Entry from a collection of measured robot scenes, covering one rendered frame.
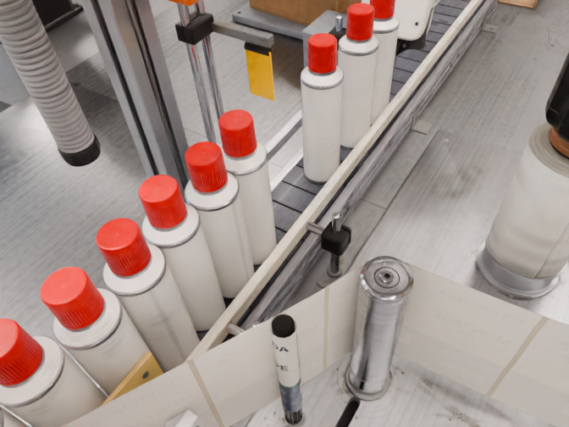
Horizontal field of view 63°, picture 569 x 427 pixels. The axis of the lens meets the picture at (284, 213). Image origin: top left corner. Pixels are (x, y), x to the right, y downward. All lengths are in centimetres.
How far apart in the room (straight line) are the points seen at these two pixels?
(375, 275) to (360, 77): 35
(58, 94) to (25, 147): 54
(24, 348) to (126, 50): 29
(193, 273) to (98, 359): 11
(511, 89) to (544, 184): 53
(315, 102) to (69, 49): 76
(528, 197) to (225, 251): 30
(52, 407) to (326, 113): 41
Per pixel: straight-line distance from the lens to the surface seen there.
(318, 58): 56
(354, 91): 66
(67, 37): 128
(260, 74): 49
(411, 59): 94
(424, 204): 65
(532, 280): 57
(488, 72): 103
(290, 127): 63
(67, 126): 43
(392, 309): 35
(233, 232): 46
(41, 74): 41
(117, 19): 49
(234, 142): 45
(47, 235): 78
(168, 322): 44
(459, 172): 71
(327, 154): 63
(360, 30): 62
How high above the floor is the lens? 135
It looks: 49 degrees down
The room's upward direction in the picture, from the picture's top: 5 degrees counter-clockwise
